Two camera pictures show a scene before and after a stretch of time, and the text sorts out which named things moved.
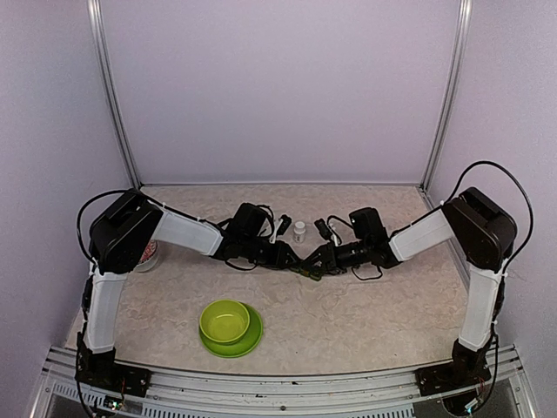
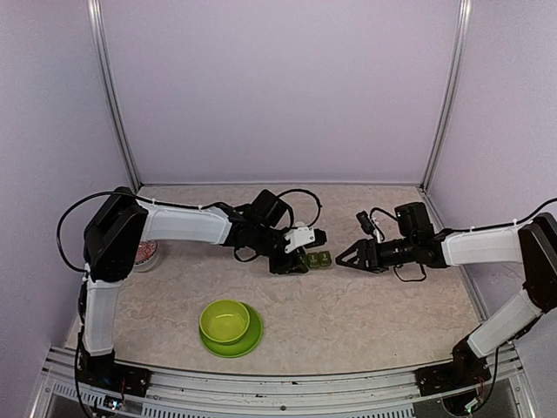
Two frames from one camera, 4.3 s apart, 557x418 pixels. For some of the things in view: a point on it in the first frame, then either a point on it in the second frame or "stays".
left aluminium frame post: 100,63 stays
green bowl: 224,320 stays
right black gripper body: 338,263 → 382,260
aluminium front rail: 188,394 stays
